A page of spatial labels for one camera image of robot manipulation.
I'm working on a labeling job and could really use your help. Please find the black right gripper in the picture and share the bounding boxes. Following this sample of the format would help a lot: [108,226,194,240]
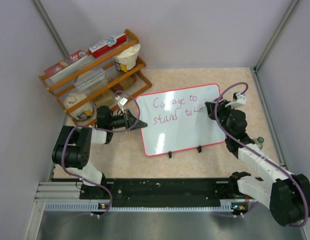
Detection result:
[206,99,235,138]

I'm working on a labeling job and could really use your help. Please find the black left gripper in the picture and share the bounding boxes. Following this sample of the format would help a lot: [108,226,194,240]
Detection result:
[108,109,147,131]

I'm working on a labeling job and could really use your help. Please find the magenta-capped whiteboard marker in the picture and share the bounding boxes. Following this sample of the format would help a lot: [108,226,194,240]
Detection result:
[194,99,220,112]

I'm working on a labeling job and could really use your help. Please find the pink-framed whiteboard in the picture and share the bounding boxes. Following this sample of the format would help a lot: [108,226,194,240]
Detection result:
[136,83,225,157]

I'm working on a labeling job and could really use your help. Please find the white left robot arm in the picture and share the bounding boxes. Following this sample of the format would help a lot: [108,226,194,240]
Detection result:
[52,106,148,198]

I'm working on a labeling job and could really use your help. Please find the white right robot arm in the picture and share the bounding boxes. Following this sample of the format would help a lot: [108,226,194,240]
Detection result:
[205,100,310,227]

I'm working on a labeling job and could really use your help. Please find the brown cardboard box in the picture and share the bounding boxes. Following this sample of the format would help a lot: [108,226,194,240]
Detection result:
[93,89,114,107]

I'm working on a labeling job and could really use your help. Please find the dark brown small box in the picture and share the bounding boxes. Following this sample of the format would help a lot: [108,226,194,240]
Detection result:
[111,75,137,92]

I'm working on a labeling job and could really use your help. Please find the white bag lower shelf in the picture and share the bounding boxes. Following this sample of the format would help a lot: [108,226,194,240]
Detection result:
[63,92,94,122]

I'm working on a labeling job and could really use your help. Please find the white bag shelf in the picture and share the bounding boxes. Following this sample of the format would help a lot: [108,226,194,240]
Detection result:
[63,92,94,122]
[113,43,141,73]

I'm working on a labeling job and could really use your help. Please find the clear glass bottle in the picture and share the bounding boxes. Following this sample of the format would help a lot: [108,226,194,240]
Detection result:
[253,136,264,150]

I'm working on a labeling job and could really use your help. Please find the silver foil box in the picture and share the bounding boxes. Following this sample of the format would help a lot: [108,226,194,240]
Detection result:
[74,68,106,93]

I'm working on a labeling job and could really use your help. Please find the white bag upper shelf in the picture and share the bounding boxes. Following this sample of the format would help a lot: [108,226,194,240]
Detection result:
[113,43,141,73]

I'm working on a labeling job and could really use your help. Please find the red white foil box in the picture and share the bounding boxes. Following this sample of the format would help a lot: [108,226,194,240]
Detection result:
[88,33,127,59]

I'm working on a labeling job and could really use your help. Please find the red grey wrap box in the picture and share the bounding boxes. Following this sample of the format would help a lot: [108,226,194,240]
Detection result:
[44,50,92,84]

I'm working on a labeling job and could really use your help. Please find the orange wooden shelf rack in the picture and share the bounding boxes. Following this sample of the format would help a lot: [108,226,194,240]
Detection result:
[39,29,152,126]

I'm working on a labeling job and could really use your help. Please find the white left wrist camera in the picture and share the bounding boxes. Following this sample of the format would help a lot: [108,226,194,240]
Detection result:
[116,96,128,112]

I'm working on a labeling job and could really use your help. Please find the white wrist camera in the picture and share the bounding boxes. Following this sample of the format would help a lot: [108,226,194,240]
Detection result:
[225,92,246,109]
[116,96,128,112]

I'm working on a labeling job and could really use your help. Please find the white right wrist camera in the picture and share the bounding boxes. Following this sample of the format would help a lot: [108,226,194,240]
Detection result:
[225,92,246,109]

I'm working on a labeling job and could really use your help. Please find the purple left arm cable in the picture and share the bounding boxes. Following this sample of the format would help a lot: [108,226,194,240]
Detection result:
[60,91,141,218]

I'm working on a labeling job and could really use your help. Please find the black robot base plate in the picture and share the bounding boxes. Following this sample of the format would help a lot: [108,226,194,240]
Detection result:
[79,177,252,207]

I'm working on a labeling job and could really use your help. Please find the grey slotted cable duct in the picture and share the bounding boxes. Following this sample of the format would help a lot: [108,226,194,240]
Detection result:
[45,201,248,214]

